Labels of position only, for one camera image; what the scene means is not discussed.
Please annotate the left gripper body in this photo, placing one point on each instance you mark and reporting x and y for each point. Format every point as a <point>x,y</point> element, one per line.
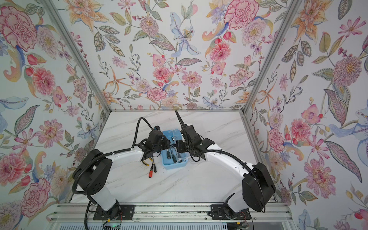
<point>163,145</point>

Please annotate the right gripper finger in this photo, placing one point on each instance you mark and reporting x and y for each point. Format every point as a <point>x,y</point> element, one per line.
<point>179,143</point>
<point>181,149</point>

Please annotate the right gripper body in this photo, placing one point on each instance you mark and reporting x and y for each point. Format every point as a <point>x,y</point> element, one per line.
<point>189,148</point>

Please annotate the blue plastic tool box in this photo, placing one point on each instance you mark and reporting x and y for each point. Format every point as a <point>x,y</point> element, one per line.
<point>182,158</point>

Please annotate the green handled ratchet wrench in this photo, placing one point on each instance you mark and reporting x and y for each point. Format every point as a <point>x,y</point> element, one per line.
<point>168,154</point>

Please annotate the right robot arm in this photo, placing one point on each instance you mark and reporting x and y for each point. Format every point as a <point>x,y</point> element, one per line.
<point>257,187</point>

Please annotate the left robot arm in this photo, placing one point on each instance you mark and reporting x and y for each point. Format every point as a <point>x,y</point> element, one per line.
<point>91,175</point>

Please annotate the red handled screwdriver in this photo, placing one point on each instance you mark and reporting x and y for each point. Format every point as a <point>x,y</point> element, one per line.
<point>151,171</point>

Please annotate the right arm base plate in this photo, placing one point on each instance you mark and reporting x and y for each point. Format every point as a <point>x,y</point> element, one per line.
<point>223,211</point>

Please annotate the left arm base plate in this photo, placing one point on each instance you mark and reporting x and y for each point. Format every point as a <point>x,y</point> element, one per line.
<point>123,212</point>

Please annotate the aluminium front rail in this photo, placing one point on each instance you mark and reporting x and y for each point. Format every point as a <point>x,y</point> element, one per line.
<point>168,212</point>

